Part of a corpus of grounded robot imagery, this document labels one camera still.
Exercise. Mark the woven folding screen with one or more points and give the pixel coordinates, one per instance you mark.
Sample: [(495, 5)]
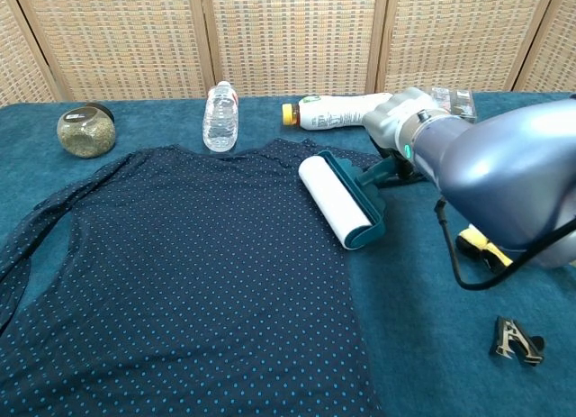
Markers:
[(288, 38)]

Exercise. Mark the navy polka dot shirt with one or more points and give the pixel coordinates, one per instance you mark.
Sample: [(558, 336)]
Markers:
[(180, 277)]

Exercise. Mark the glass jar with dried herbs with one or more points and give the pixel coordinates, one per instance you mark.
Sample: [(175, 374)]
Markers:
[(85, 133)]

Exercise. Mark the clear box with red parts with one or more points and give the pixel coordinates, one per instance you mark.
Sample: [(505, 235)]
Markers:
[(456, 102)]

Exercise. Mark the black and white plush toy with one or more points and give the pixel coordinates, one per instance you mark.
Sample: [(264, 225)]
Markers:
[(479, 250)]

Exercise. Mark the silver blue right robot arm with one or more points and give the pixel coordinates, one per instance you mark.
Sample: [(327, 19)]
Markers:
[(504, 174)]

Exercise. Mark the white bottle with yellow cap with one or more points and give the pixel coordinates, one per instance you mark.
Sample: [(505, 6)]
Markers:
[(333, 113)]

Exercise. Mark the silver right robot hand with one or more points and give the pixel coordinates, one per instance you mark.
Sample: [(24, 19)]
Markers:
[(396, 120)]

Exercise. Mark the teal lint roller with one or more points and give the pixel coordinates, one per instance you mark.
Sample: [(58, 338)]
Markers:
[(342, 201)]

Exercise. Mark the clear plastic water bottle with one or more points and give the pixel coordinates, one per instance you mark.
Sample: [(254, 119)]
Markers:
[(220, 120)]

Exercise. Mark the teal carpeted table surface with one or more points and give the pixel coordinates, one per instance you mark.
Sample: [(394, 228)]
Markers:
[(427, 322)]

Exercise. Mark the black staple remover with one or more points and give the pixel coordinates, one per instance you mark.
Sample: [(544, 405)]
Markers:
[(515, 342)]

